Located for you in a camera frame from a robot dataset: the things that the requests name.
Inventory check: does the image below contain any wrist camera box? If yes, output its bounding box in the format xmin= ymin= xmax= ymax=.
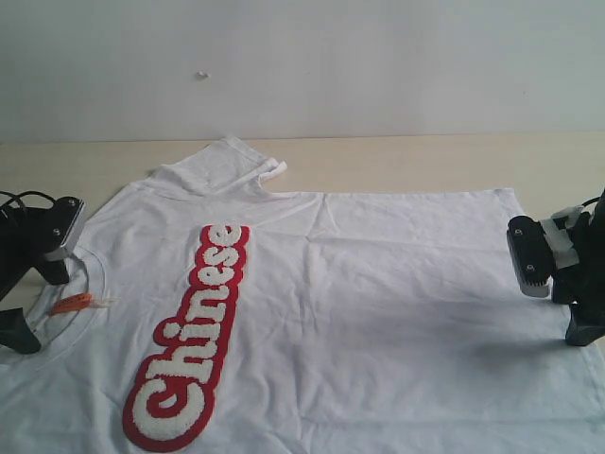
xmin=42 ymin=196 xmax=86 ymax=262
xmin=506 ymin=216 xmax=554 ymax=298

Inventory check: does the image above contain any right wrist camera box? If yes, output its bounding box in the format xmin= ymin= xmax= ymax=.
xmin=506 ymin=216 xmax=554 ymax=298

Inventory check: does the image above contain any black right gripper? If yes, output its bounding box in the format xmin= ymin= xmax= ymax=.
xmin=552 ymin=193 xmax=604 ymax=347

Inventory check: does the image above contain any orange neck label tag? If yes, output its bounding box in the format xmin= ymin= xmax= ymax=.
xmin=49 ymin=292 xmax=94 ymax=316

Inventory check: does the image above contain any white t-shirt red lettering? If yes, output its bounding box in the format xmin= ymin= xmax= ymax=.
xmin=1 ymin=138 xmax=604 ymax=453

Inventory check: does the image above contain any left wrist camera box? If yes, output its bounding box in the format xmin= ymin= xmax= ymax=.
xmin=42 ymin=196 xmax=86 ymax=262

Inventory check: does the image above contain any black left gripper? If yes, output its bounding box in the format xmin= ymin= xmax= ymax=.
xmin=0 ymin=207 xmax=69 ymax=354

